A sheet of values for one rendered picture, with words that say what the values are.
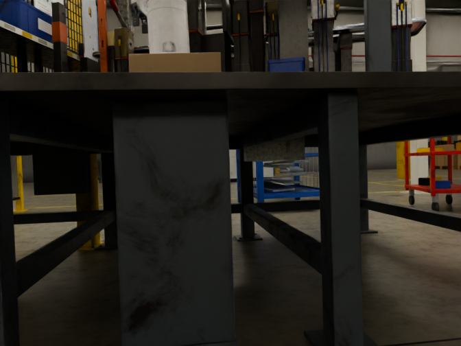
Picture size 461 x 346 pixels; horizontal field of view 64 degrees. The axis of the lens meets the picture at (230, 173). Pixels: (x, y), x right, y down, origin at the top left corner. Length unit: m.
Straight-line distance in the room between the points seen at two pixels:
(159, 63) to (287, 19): 0.47
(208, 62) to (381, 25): 0.55
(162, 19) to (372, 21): 0.63
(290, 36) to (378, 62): 0.28
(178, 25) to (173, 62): 0.14
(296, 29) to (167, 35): 0.42
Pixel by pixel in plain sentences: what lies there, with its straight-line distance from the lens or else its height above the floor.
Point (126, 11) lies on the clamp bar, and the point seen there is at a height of 1.13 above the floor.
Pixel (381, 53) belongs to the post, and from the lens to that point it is 1.28.
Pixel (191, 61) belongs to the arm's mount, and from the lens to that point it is 1.06.
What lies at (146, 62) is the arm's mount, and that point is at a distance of 1.06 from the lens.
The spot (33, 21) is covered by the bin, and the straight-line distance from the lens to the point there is 1.83.
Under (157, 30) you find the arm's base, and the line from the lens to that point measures 1.15.
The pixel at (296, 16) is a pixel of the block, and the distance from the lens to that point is 1.30.
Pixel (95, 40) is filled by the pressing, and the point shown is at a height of 1.11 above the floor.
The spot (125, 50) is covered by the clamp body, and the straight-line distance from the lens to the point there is 1.64.
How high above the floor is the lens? 0.49
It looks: 1 degrees down
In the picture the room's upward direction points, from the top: 2 degrees counter-clockwise
